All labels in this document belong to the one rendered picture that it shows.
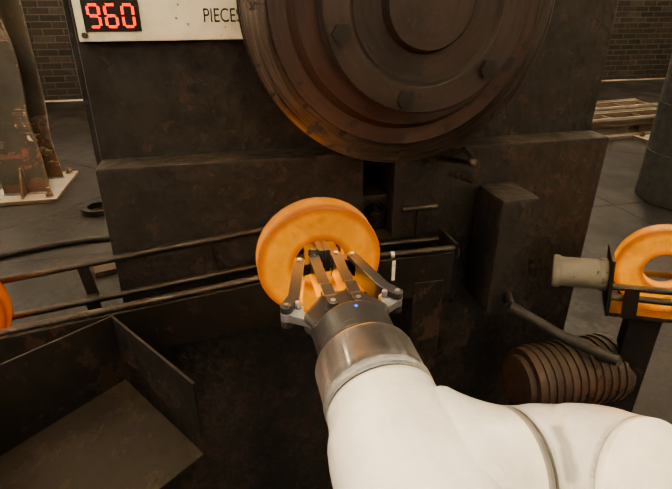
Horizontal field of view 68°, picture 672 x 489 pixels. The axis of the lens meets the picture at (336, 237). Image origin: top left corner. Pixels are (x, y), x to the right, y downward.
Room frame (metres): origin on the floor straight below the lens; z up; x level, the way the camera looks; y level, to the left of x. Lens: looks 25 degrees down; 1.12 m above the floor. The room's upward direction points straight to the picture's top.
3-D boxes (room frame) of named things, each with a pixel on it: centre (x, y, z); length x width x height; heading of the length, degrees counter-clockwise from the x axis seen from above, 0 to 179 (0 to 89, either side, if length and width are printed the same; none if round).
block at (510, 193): (0.88, -0.32, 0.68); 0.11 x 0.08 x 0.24; 13
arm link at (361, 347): (0.32, -0.03, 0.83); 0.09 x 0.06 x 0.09; 103
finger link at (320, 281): (0.46, 0.01, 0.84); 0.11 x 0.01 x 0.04; 14
